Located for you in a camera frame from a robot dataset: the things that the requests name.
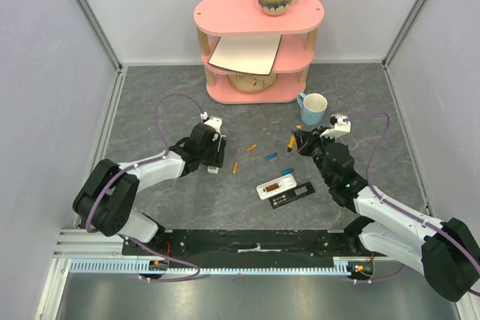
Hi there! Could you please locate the blue battery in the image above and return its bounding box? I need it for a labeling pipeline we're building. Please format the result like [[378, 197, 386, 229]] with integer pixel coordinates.
[[265, 152, 277, 160], [281, 168, 294, 175]]

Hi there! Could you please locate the orange battery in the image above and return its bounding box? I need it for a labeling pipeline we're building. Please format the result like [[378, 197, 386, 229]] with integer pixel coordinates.
[[246, 144, 257, 152], [232, 162, 239, 174]]

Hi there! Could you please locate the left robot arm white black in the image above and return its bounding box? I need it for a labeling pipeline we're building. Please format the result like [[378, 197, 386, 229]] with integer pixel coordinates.
[[73, 117, 227, 255]]

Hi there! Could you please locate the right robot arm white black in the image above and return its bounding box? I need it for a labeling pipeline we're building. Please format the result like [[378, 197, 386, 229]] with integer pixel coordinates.
[[293, 127, 479, 302]]

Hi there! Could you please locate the black remote control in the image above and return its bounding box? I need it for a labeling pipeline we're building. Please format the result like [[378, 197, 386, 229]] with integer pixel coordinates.
[[268, 182, 315, 209]]

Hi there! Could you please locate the light blue mug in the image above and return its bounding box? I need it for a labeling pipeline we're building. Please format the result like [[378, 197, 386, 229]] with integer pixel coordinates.
[[297, 93, 328, 127]]

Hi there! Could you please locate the beige floral bowl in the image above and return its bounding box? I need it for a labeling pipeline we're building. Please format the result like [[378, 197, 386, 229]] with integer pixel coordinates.
[[227, 73, 277, 94]]

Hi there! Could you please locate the white board black edge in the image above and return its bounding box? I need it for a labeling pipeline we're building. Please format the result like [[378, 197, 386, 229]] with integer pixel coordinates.
[[208, 34, 282, 75]]

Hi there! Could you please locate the pink three tier shelf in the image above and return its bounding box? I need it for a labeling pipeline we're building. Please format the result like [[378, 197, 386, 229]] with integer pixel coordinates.
[[193, 0, 324, 104]]

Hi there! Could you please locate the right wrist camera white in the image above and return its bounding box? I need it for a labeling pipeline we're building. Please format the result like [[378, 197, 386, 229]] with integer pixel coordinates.
[[320, 114, 351, 139]]

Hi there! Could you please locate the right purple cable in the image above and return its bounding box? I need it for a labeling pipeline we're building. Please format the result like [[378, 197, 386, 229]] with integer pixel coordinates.
[[346, 110, 480, 297]]

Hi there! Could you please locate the purple cable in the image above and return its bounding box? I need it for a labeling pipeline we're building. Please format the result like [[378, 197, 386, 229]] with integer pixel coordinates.
[[346, 110, 480, 297], [85, 93, 209, 283]]

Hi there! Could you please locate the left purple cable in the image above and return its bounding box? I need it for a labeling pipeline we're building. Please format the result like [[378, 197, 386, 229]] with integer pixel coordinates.
[[85, 93, 209, 283]]

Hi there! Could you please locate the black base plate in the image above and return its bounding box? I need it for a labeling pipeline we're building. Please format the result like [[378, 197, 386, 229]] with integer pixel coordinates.
[[121, 228, 380, 269]]

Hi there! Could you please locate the blue slotted cable duct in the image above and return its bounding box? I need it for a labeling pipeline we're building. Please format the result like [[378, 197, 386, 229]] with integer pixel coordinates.
[[69, 259, 367, 276]]

